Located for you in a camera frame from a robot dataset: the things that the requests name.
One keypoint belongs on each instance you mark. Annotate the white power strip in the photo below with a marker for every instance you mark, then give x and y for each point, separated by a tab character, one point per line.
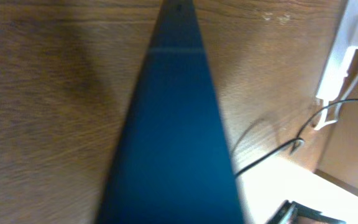
342	52

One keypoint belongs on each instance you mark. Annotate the blue smartphone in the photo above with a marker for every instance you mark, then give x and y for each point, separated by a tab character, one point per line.
172	162

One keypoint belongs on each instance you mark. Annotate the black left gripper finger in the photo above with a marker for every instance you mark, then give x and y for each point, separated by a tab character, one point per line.
296	213

